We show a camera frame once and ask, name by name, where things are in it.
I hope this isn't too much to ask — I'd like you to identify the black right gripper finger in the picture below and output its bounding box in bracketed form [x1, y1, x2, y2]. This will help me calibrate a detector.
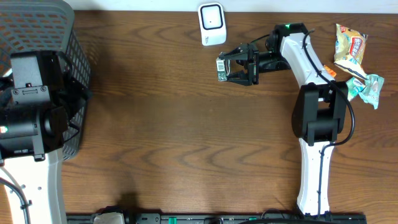
[218, 44, 249, 60]
[227, 70, 251, 86]

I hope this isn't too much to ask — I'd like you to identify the black round-logo snack packet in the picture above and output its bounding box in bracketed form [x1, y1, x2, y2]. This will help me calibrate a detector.
[216, 58, 231, 82]

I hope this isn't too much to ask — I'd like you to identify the orange candy packet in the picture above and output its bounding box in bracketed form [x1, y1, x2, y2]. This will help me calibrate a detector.
[323, 65, 336, 78]

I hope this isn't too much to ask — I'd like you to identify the large yellow snack bag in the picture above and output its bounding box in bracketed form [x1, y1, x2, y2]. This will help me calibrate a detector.
[334, 24, 368, 80]

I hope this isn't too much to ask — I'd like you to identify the teal candy packet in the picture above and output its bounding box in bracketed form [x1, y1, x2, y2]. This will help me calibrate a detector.
[346, 77, 365, 101]

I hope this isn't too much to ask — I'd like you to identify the light green snack packet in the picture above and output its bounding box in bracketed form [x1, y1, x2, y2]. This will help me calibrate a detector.
[359, 74, 384, 110]

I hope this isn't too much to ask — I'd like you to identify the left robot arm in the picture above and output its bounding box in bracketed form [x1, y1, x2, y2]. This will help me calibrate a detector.
[1, 50, 91, 223]

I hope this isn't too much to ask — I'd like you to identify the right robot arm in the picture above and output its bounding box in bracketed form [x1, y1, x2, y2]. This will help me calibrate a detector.
[216, 23, 352, 218]

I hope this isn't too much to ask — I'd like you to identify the white barcode scanner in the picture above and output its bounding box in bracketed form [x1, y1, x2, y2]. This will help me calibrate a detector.
[198, 2, 227, 46]

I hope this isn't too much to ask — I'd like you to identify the dark grey plastic basket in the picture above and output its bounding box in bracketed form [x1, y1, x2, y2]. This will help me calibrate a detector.
[0, 0, 93, 161]

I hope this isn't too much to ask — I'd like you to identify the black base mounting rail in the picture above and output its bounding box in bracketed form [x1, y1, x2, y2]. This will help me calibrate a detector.
[67, 211, 367, 224]

